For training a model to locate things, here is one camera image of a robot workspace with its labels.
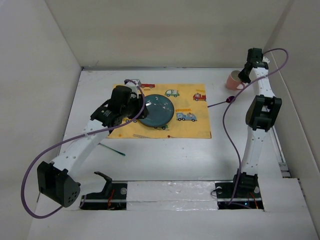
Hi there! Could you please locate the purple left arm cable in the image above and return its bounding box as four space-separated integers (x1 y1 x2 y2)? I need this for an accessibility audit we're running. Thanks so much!
20 78 146 220

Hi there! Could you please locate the teal ceramic plate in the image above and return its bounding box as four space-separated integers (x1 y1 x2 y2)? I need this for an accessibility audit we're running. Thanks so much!
139 94 175 128

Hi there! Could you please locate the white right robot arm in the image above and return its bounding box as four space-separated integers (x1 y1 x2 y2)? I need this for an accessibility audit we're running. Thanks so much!
238 48 282 176

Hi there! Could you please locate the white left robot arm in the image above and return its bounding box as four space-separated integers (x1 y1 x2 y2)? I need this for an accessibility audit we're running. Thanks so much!
37 80 148 208

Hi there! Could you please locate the yellow car-print cloth placemat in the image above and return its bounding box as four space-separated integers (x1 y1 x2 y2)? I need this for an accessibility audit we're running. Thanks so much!
108 83 211 139

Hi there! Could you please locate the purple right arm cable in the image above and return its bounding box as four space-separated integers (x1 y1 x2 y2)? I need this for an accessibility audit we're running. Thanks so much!
221 47 290 206

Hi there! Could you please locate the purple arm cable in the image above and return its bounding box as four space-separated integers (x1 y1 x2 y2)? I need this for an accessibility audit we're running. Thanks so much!
221 47 290 206
20 78 146 220

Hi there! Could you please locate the iridescent purple fork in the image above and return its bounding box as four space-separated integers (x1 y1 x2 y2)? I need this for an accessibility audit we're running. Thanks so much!
99 143 126 156

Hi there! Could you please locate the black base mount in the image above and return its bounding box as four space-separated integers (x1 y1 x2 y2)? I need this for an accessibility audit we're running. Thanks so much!
210 172 264 210
79 171 128 211

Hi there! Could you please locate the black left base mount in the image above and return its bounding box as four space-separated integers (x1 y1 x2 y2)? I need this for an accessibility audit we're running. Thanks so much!
79 171 128 211

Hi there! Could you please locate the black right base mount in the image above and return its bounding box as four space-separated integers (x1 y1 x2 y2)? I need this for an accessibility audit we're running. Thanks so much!
210 172 264 210

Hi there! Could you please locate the purple metallic spoon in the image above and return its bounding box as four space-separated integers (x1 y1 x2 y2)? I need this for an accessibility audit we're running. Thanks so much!
207 96 235 108

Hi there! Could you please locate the pink ceramic mug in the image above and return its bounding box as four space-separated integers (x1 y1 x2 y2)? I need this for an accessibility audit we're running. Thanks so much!
225 70 246 91

